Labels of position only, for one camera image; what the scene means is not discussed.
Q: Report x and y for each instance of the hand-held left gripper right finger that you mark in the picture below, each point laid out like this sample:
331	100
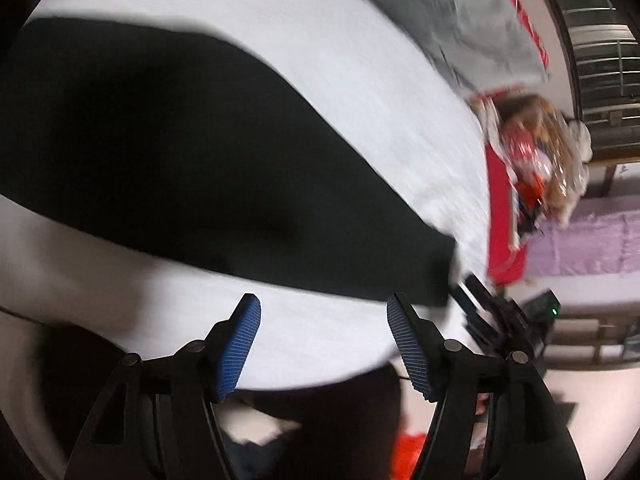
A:
407	345

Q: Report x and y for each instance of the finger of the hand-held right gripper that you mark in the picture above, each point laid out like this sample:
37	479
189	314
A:
467	310
482	292

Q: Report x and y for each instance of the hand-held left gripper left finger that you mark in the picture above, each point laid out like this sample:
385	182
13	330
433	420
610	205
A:
241	345

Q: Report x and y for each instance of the black pants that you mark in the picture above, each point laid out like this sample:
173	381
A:
175	160

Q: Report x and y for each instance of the wooden shelf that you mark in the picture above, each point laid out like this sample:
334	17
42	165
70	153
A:
595	332

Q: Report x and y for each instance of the red printed blanket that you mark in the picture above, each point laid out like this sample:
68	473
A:
505	220

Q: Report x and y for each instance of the purple cloth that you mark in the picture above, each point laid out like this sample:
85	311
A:
585	245

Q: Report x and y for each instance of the person's dark clothing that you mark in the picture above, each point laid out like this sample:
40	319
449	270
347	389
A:
320	425

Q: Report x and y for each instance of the orange object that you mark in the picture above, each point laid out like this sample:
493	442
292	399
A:
407	457

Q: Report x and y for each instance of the clear bag of toys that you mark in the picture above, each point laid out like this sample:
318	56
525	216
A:
525	155

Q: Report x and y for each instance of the beige plush toy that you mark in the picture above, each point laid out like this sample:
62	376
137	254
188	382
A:
575	160

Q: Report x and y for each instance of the grey patterned pillow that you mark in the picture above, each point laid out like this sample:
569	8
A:
450	25

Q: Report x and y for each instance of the metal window grille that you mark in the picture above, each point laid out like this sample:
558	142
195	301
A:
605	45

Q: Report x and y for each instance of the white bed sheet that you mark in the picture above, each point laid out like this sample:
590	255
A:
325	60

